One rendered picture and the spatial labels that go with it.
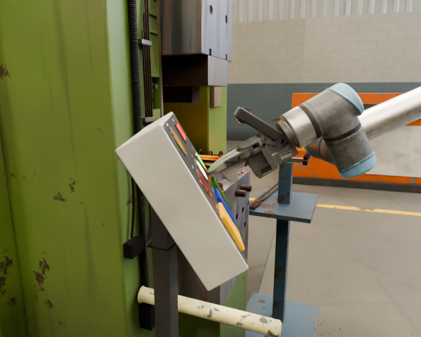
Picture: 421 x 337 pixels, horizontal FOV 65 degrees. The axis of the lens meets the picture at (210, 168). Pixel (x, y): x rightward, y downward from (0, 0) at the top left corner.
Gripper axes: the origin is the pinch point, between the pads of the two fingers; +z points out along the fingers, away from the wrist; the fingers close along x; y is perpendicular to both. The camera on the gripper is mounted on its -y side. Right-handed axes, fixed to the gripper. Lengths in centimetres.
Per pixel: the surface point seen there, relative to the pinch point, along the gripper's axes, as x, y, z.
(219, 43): 45, -27, -22
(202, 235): -27.0, 2.6, 5.0
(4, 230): 28, -10, 70
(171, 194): -27.0, -5.7, 5.6
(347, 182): 340, 188, -128
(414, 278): 120, 167, -75
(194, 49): 31.9, -28.2, -12.7
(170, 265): -11.2, 11.6, 17.5
